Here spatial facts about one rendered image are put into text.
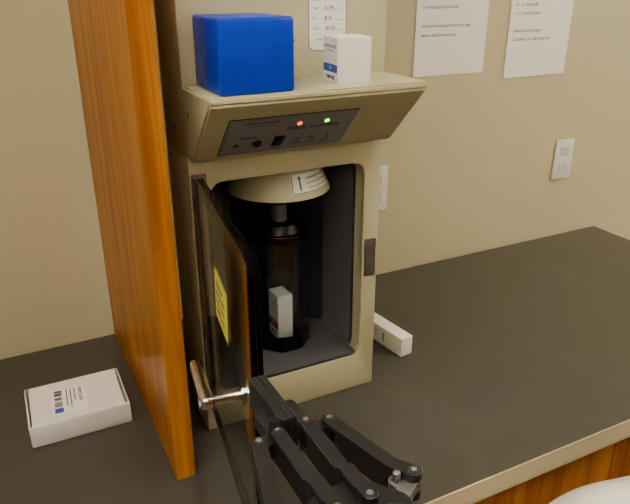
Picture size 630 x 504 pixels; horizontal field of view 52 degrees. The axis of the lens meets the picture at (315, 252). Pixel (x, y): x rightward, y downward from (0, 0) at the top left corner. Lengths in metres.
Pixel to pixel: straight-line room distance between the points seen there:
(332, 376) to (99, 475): 0.42
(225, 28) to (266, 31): 0.05
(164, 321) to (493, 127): 1.14
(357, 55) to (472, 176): 0.93
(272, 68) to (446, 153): 0.94
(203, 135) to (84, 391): 0.56
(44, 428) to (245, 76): 0.66
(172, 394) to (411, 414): 0.43
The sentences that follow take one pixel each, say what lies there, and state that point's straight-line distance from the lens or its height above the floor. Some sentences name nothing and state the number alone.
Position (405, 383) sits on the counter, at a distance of 1.25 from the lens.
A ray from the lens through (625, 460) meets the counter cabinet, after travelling 1.41.
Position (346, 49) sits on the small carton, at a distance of 0.91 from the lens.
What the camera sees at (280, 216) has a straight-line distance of 1.11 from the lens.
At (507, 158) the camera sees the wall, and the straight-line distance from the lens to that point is 1.85.
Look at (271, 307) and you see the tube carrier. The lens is 1.15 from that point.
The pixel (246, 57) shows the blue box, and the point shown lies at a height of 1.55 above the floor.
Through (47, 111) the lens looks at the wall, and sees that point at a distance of 1.32.
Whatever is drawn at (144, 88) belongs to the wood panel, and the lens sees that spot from 0.80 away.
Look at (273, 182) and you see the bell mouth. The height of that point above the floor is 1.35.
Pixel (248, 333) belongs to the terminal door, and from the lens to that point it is 0.68.
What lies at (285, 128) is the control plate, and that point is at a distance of 0.89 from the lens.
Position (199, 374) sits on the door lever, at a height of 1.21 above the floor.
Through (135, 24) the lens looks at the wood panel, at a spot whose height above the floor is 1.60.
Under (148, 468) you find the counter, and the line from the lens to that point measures 1.09.
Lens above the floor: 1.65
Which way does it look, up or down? 23 degrees down
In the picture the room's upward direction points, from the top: straight up
